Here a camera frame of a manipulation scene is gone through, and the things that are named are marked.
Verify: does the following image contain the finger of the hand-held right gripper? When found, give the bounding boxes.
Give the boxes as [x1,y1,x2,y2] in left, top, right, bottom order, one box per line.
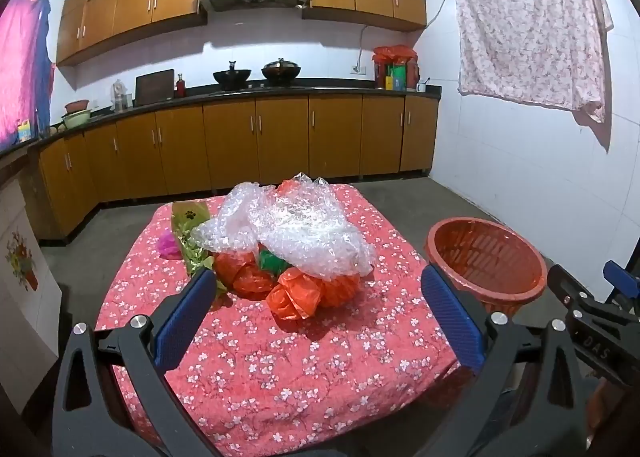
[547,264,640,390]
[603,260,640,315]

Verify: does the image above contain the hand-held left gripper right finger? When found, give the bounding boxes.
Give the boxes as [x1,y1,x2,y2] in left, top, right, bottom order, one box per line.
[421,264,588,457]

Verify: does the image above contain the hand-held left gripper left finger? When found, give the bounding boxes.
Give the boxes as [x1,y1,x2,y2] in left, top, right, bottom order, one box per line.
[52,267,218,457]

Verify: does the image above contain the red plastic basket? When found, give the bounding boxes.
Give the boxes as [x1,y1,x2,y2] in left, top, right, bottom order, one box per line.
[425,218,548,318]

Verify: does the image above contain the magenta plastic bag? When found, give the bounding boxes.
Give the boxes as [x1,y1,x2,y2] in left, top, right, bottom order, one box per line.
[157,229,183,260]

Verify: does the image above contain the clear bubble wrap sheet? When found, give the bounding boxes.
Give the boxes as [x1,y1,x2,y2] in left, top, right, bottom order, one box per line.
[190,173,376,282]

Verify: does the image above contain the yellow-green flower wrapper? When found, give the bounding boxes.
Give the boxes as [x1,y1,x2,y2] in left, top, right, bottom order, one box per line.
[171,201,228,298]

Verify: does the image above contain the green plastic bag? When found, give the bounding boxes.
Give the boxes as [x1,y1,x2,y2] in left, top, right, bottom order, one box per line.
[257,249,293,275]

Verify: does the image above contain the red floral tablecloth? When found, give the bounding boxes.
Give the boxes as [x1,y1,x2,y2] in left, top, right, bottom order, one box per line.
[95,182,463,457]

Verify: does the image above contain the white panel with flower print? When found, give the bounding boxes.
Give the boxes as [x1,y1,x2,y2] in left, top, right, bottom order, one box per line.
[0,172,63,413]

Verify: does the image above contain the wooden lower cabinets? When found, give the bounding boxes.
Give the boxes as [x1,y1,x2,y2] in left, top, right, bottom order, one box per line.
[27,93,441,243]

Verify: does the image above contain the green basin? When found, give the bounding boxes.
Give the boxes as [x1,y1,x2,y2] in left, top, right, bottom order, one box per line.
[61,109,92,130]

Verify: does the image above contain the clear glass jar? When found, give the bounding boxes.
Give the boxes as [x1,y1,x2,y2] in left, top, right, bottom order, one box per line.
[111,79,133,112]

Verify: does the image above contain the dark wooden cutting board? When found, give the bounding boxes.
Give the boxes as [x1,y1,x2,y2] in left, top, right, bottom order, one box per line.
[135,69,176,105]

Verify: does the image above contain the black countertop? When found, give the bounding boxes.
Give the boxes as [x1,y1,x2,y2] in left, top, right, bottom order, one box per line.
[0,83,442,158]

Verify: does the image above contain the black wok with lid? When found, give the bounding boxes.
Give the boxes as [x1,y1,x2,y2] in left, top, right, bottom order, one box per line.
[261,58,302,84]

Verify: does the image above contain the red covered jars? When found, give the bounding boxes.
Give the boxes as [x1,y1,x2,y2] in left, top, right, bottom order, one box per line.
[372,44,420,90]

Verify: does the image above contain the pink floral hanging sheet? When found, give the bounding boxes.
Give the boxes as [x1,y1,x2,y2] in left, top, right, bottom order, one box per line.
[447,0,615,124]

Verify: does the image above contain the pink and blue hanging cloth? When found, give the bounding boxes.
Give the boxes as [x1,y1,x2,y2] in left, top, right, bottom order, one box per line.
[0,0,57,150]

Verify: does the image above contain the black wok with handle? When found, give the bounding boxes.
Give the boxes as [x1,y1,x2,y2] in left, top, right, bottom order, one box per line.
[212,61,252,86]

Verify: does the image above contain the white power cable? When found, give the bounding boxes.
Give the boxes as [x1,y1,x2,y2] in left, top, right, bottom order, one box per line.
[355,24,381,70]

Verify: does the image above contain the white cord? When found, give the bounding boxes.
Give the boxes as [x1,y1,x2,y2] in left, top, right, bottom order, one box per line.
[425,0,453,30]

